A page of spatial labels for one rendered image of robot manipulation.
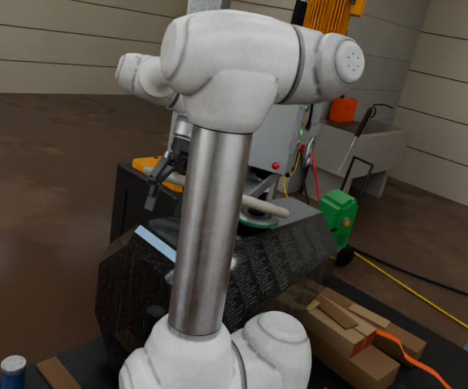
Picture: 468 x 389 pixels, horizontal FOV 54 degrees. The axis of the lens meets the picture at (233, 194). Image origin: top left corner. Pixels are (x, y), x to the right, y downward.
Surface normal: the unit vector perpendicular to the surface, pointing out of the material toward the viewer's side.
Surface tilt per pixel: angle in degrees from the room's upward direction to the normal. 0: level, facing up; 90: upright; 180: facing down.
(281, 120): 90
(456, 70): 90
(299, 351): 58
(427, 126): 90
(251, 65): 89
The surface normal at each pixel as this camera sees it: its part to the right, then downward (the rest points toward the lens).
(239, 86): 0.28, 0.41
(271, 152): -0.33, 0.28
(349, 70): 0.61, 0.03
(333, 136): -0.67, 0.15
